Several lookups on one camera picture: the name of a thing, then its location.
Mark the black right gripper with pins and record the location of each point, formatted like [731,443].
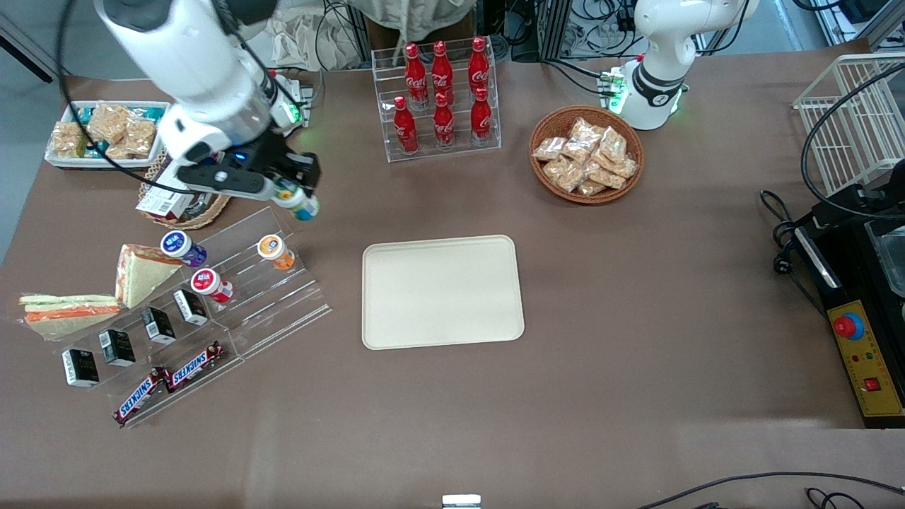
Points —
[285,162]

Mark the green cap gum bottle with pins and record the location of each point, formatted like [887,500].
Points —
[300,205]

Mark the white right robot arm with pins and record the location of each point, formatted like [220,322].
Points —
[205,63]

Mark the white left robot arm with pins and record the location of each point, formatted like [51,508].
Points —
[664,63]

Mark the orange cap gum bottle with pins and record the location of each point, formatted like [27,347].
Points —
[274,252]

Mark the purple cap gum bottle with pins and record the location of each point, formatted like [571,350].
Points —
[180,247]

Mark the red cap gum bottle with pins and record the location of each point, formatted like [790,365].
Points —
[209,284]

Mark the beige plastic tray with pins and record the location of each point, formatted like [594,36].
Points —
[442,291]

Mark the white rectangular snack tray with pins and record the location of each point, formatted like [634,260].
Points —
[63,161]

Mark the green lit connector box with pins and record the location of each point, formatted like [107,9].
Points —
[614,88]
[297,99]

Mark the oval light wicker basket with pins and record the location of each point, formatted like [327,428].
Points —
[205,215]

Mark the red cola bottle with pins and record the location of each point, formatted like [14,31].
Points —
[442,71]
[416,74]
[481,120]
[479,67]
[444,124]
[406,129]

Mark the clear acrylic stepped stand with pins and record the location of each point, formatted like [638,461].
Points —
[276,311]

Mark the red and white box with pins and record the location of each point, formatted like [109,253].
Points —
[162,201]

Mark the teal snack packet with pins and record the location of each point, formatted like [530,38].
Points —
[150,112]

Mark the rice cracker packet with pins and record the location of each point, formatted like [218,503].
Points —
[140,136]
[68,140]
[108,121]

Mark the small black box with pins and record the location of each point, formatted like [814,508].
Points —
[81,367]
[159,325]
[117,348]
[191,307]

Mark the wrapped triangle ham sandwich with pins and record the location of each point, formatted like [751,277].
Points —
[141,276]

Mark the clear acrylic bottle rack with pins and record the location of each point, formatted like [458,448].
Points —
[488,148]

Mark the Snickers bar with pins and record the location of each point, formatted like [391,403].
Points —
[194,366]
[140,397]

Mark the clear snack packet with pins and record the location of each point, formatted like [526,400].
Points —
[591,187]
[612,143]
[549,148]
[606,177]
[564,173]
[626,167]
[585,133]

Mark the round brown wicker basket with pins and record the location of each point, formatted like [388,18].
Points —
[548,124]

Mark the wrapped flat vegetable sandwich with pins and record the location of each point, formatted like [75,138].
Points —
[67,314]

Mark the black control box yellow panel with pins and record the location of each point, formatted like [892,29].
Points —
[848,283]

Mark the red emergency stop button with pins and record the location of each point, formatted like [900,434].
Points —
[848,326]

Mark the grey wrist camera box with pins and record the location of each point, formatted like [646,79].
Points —
[223,180]

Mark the black clamp mount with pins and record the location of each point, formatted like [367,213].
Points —
[859,198]

